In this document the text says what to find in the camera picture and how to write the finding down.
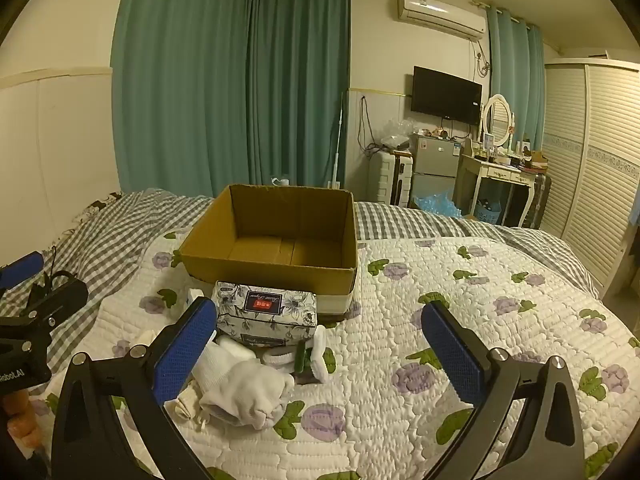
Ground white mop pole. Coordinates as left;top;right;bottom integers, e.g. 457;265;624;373
327;91;347;190

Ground brown cardboard box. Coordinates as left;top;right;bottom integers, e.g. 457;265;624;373
179;183;360;317

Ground clear plastic bag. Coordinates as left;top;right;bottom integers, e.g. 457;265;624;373
376;119;417;150

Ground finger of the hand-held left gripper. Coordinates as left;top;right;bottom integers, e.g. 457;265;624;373
20;270;90;323
0;251;46;292

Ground black wall television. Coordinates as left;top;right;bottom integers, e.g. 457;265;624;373
411;66;484;127

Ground white louvered wardrobe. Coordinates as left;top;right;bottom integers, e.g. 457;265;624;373
539;56;640;303

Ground silver mini fridge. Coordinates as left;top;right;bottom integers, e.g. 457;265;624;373
409;132;468;209

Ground white air conditioner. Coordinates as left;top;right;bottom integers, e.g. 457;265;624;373
397;0;488;41

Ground teal curtain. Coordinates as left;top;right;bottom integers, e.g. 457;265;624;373
246;0;352;190
486;5;547;157
111;0;253;200

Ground white suitcase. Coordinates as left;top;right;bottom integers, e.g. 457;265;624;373
366;150;416;207

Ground floral quilted blanket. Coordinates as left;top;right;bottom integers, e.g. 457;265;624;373
27;236;640;480

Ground dark suitcase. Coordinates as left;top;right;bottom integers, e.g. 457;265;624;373
524;172;554;231

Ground small cream sock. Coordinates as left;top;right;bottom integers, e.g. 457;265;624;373
174;385;202;420

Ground blue bubble wrap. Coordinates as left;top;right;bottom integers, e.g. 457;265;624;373
412;191;464;219

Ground floral tissue pack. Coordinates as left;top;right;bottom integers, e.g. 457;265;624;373
216;327;319;352
212;281;321;335

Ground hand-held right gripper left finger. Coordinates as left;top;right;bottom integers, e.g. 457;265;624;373
52;296;218;480

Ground white oval vanity mirror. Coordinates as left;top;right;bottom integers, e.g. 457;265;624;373
481;94;516;150

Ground grey checked bed sheet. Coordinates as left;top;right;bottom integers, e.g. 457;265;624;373
0;187;601;378

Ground white cloth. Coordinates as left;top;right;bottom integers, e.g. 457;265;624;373
215;334;257;361

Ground white green plush slippers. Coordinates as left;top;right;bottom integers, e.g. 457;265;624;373
260;325;330;386

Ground white dressing table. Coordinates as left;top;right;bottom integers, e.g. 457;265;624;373
452;152;545;229

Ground brown floral cloth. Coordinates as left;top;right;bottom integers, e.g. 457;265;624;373
74;191;124;223

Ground person's left hand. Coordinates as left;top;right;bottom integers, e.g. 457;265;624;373
0;390;40;453

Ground blue plastic basket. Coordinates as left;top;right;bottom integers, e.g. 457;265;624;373
474;199;503;226

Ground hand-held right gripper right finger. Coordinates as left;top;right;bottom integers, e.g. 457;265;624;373
421;301;586;480

